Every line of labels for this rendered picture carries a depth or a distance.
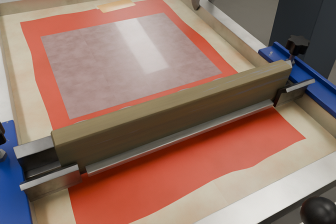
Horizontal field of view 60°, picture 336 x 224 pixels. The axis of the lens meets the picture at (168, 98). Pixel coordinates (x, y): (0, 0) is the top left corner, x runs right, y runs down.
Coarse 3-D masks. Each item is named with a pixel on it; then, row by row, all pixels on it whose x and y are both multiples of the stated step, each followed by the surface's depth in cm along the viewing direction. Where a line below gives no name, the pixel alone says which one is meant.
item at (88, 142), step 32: (288, 64) 51; (192, 96) 44; (224, 96) 47; (256, 96) 52; (64, 128) 38; (96, 128) 39; (128, 128) 41; (160, 128) 44; (64, 160) 39; (96, 160) 42
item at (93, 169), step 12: (252, 108) 52; (264, 108) 53; (216, 120) 50; (228, 120) 50; (180, 132) 47; (192, 132) 47; (204, 132) 49; (144, 144) 45; (156, 144) 45; (168, 144) 46; (120, 156) 43; (132, 156) 44; (96, 168) 42; (108, 168) 43
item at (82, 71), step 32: (32, 32) 73; (64, 32) 74; (96, 32) 74; (64, 64) 64; (96, 64) 65; (128, 64) 66; (64, 96) 57; (96, 96) 58; (128, 96) 58; (160, 160) 48; (192, 160) 48; (96, 192) 43; (128, 192) 44; (160, 192) 44
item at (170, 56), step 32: (160, 0) 89; (128, 32) 75; (160, 32) 76; (192, 32) 77; (160, 64) 66; (192, 64) 67; (224, 64) 68; (160, 96) 59; (224, 128) 54; (256, 128) 54; (288, 128) 54; (224, 160) 49; (256, 160) 49
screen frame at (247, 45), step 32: (0, 0) 77; (32, 0) 79; (64, 0) 83; (0, 32) 72; (224, 32) 75; (0, 64) 58; (256, 64) 67; (0, 96) 52; (320, 160) 45; (256, 192) 41; (288, 192) 41; (320, 192) 44
